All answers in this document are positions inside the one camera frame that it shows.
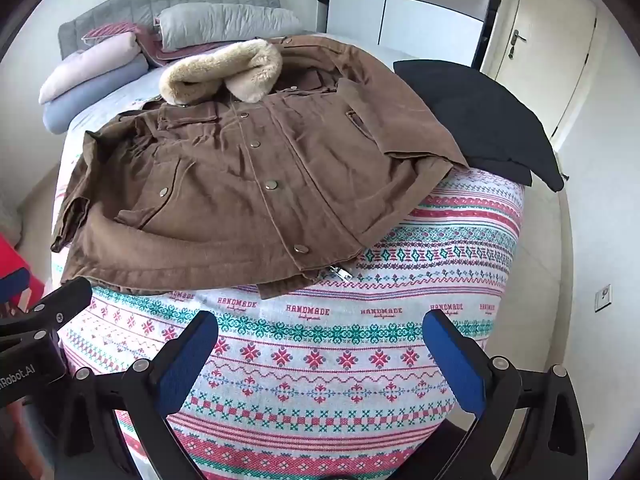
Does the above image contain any cream door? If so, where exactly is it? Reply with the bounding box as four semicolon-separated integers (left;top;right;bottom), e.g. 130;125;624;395
480;0;598;138

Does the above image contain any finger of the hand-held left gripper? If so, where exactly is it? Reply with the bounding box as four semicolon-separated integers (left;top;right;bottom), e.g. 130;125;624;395
0;268;33;311
0;276;94;348

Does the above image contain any pink pillow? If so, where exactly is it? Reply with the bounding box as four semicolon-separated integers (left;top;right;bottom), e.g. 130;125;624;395
39;32;146;106

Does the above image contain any maroon folded bedcover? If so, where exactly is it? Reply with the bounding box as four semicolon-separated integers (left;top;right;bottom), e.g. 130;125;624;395
82;21;211;68

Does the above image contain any brown jacket with fleece collar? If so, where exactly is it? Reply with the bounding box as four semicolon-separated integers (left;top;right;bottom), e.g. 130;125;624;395
50;36;471;301

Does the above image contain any grey pillow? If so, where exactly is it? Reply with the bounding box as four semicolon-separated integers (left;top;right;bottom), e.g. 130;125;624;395
155;2;303;53

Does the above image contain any white and grey wardrobe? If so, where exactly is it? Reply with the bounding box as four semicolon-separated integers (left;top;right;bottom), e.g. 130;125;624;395
327;0;506;68

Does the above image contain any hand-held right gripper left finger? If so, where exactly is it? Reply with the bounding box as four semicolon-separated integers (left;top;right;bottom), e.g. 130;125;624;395
52;310;219;480

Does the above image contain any red chair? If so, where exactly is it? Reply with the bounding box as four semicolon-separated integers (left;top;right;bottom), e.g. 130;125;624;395
0;232;48;311

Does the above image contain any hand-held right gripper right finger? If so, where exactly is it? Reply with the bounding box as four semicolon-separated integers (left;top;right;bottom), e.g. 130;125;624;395
400;309;590;480

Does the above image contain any blue-grey pillow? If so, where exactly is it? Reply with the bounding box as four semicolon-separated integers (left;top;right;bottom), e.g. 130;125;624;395
41;55;151;135

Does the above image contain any black folded garment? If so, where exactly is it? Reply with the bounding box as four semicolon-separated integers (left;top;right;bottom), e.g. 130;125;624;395
392;59;566;192

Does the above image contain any patterned knit-print blanket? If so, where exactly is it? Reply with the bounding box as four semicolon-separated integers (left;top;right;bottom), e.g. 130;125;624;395
57;162;526;480

